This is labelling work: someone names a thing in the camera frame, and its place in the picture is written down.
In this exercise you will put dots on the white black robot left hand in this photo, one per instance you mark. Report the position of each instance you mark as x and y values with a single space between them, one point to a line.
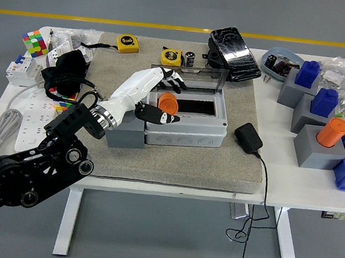
133 87

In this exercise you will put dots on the orange cylinder battery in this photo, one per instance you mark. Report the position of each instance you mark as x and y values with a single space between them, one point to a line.
331 133
167 102

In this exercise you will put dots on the smoked clear hinged box lid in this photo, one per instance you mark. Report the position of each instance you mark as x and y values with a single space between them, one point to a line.
197 71

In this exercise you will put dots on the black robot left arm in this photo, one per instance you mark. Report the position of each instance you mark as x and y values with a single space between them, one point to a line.
29 178

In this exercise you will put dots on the grey plastic junction box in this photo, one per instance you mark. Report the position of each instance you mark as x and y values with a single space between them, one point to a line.
187 134

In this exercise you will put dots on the silver box under table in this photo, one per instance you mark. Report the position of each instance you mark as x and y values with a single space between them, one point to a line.
239 210

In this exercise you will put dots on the grey block with round hole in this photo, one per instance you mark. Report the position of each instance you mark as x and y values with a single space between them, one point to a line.
128 138

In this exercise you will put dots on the black cylindrical capacitor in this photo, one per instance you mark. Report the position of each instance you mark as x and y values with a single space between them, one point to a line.
189 58

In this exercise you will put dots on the black cloth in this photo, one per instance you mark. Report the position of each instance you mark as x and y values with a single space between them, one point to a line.
69 64

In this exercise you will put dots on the multicolour puzzle cube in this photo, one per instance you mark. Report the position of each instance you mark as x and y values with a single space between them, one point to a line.
62 107
35 43

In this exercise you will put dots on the clear bag of small parts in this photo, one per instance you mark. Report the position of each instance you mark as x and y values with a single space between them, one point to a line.
77 35

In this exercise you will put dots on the white socket purple package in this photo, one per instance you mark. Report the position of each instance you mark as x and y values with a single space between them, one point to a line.
56 55

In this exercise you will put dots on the grey-brown table mat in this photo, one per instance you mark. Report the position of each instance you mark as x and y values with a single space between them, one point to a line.
171 166

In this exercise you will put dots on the thin metal pen tool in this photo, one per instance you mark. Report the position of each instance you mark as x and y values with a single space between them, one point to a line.
50 38

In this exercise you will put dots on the white power strip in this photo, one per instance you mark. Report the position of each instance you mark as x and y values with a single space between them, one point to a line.
32 125

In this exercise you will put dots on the black glossy case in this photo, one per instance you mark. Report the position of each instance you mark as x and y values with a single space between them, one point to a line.
237 53

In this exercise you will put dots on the white circuit breaker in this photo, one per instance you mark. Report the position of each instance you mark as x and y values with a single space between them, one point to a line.
20 71

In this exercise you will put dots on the black power adapter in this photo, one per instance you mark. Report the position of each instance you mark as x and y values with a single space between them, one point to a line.
247 137

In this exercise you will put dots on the small metal screw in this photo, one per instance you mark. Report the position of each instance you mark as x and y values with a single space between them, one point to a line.
264 78
268 79

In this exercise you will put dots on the light blue oval tray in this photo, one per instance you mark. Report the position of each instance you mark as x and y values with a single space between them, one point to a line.
268 69

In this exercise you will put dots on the black capacitor in tray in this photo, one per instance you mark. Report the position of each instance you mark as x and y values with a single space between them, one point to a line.
272 60

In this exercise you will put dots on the white table leg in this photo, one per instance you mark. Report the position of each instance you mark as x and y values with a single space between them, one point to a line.
286 241
68 220

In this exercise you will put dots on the brown capacitor in tray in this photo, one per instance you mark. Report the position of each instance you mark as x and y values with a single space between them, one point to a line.
281 68

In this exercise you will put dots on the grey block holder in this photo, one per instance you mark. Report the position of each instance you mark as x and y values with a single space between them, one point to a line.
289 92
301 115
316 156

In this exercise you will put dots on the blue plastic block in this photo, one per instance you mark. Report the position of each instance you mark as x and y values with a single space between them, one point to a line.
325 104
308 74

